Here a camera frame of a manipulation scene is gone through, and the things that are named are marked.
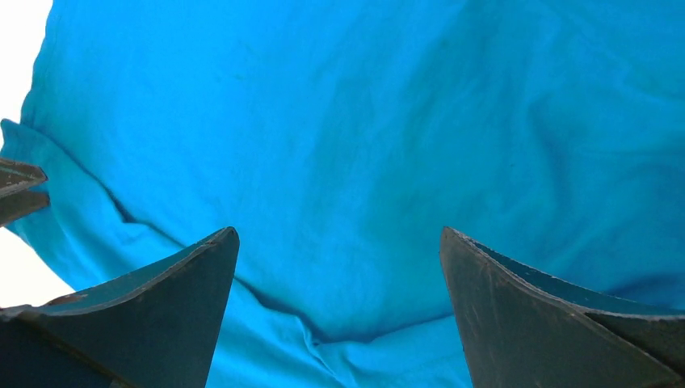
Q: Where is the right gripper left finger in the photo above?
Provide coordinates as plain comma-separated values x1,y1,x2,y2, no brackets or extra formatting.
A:
1,227,239,387

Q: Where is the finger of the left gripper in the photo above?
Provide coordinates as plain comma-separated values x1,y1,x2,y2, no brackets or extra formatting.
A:
1,158,49,227

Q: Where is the blue t-shirt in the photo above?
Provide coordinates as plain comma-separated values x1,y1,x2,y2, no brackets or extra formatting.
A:
2,1,684,387

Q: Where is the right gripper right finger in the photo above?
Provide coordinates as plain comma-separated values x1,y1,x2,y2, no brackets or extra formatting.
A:
439,227,684,388

